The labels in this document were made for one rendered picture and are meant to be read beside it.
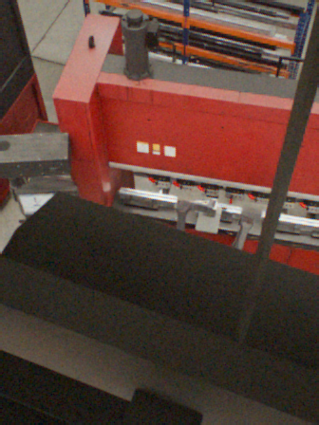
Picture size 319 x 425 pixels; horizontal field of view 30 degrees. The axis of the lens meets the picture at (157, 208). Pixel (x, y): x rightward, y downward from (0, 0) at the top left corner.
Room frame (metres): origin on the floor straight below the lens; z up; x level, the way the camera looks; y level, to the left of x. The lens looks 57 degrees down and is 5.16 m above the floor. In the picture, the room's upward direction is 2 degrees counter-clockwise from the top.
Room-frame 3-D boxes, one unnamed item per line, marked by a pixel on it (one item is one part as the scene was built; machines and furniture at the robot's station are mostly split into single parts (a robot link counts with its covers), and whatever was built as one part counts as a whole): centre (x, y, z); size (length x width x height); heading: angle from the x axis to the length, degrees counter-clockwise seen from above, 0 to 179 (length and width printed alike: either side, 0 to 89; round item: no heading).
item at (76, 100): (3.16, 0.44, 1.15); 0.85 x 0.25 x 2.30; 166
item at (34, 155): (2.65, 0.86, 1.53); 0.51 x 0.25 x 0.85; 92
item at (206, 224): (2.61, -0.42, 1.00); 0.26 x 0.18 x 0.01; 166
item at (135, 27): (3.01, 0.02, 2.54); 0.33 x 0.25 x 0.47; 76
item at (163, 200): (2.89, 0.07, 0.92); 0.50 x 0.06 x 0.10; 76
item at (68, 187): (2.57, 0.81, 1.42); 0.45 x 0.12 x 0.36; 92
